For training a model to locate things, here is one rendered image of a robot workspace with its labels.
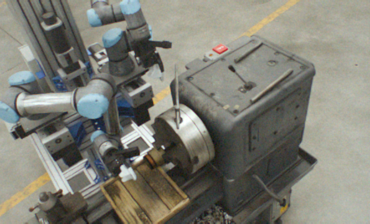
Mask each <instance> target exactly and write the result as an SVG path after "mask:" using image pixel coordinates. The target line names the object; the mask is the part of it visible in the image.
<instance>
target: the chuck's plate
mask: <svg viewBox="0 0 370 224"><path fill-rule="evenodd" d="M178 105H179V107H180V110H182V111H183V112H184V113H185V114H186V115H187V116H188V117H189V118H190V119H191V120H192V121H193V123H194V124H195V126H196V127H197V129H198V130H199V131H200V132H201V135H202V136H203V138H204V140H205V142H206V146H207V148H208V152H209V157H210V158H209V162H210V161H211V160H212V159H213V158H214V156H215V149H214V145H213V141H212V139H211V136H210V134H209V132H208V131H207V129H206V128H205V126H204V124H203V122H202V121H201V119H200V118H198V116H197V115H196V114H195V113H194V112H193V111H192V110H191V109H189V108H188V107H187V106H186V105H183V104H181V103H179V104H178Z"/></svg>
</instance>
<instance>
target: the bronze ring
mask: <svg viewBox="0 0 370 224"><path fill-rule="evenodd" d="M165 153H166V152H165V151H164V149H163V148H162V147H160V148H158V149H156V148H154V147H152V149H151V150H150V151H148V152H147V154H146V155H144V156H143V159H144V160H145V162H146V164H147V166H148V167H149V169H151V170H153V169H155V167H159V166H160V165H162V164H165V161H164V158H163V157H162V155H163V154H165Z"/></svg>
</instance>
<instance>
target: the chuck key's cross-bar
mask: <svg viewBox="0 0 370 224"><path fill-rule="evenodd" d="M175 97H176V105H178V75H177V64H175ZM176 129H179V113H178V111H176Z"/></svg>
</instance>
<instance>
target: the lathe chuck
mask: <svg viewBox="0 0 370 224"><path fill-rule="evenodd" d="M180 112H181V117H180V118H182V119H183V121H182V122H181V123H179V129H176V122H175V118H176V117H175V108H170V109H169V110H167V111H165V112H163V113H162V114H159V115H158V116H156V117H155V119H154V122H156V121H158V120H157V117H159V119H160V121H161V122H162V123H163V125H164V128H165V129H166V131H167V133H168V135H169V136H170V138H171V141H169V142H167V143H166V144H165V145H163V147H164V148H165V149H166V148H167V147H169V146H171V145H172V142H174V143H175V145H176V146H177V148H179V149H180V150H181V151H182V152H184V153H185V154H186V155H187V156H188V157H189V158H190V159H193V158H194V156H196V157H197V160H198V161H197V163H196V164H194V165H192V163H190V164H189V165H188V166H186V167H185V168H183V167H182V166H180V165H179V164H178V163H177V164H176V165H177V166H178V167H179V168H180V169H182V170H183V171H185V172H186V173H188V174H192V173H194V172H196V171H197V170H198V169H201V168H202V167H203V166H205V165H206V164H207V163H208V161H209V158H210V157H209V152H208V148H207V146H206V142H205V140H204V138H203V136H202V135H201V132H200V131H199V130H198V129H197V127H196V126H195V124H194V123H193V121H192V120H191V119H190V118H189V117H188V116H187V115H186V114H185V113H184V112H183V111H182V110H180Z"/></svg>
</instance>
